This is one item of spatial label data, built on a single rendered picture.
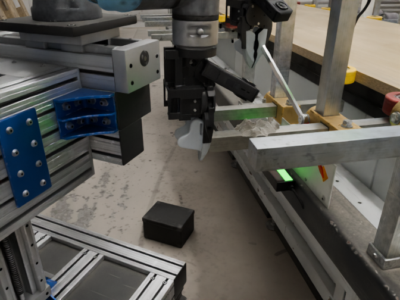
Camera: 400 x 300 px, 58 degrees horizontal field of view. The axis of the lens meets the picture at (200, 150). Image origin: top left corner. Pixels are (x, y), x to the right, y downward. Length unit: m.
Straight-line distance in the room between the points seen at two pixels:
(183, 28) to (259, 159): 0.26
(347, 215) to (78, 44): 0.65
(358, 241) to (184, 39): 0.46
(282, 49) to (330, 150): 0.56
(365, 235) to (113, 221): 1.39
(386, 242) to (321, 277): 0.77
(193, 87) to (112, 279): 0.86
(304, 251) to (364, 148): 1.06
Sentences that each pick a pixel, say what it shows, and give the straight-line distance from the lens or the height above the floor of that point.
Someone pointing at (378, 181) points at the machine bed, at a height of 0.66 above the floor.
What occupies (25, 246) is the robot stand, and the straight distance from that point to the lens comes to 1.03.
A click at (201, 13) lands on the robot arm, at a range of 0.58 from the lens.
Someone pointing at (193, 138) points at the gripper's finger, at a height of 0.87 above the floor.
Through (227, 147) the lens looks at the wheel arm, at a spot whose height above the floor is 0.84.
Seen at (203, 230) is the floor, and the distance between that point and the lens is 1.81.
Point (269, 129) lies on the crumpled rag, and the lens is 0.70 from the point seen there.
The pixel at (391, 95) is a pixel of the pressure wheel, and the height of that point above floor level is 0.91.
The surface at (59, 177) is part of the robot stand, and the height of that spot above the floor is 0.73.
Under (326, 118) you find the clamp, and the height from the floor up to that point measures 0.87.
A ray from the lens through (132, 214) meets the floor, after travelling 1.94.
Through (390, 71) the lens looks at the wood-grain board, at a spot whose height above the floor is 0.90.
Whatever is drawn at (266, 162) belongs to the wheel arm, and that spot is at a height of 0.94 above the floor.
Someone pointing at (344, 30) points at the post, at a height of 1.04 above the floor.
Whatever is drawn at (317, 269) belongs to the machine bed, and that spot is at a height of 0.17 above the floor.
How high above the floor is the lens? 1.14
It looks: 27 degrees down
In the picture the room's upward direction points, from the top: straight up
